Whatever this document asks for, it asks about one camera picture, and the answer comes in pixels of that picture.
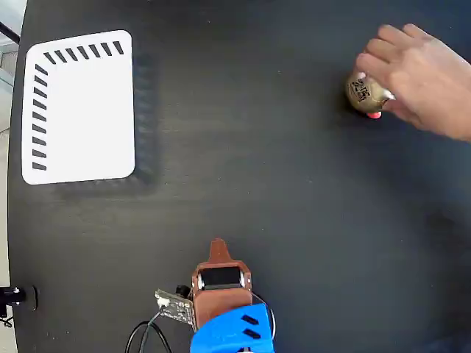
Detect gold round toy red knobs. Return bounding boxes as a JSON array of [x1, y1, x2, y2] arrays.
[[345, 71, 397, 121]]

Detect white tray with black stripes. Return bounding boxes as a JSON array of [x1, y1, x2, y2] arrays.
[[21, 29, 136, 185]]

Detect person's bare hand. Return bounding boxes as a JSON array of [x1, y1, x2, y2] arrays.
[[355, 24, 471, 143]]

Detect black metal rod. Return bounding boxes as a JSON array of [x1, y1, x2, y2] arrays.
[[0, 21, 21, 43]]

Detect bare camera circuit board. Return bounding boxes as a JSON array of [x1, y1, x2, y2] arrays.
[[154, 285, 195, 327]]

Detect white red servo wire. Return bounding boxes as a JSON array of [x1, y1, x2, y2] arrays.
[[252, 292, 277, 338]]

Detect black clamp mount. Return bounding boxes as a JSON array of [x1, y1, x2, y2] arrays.
[[0, 285, 40, 328]]

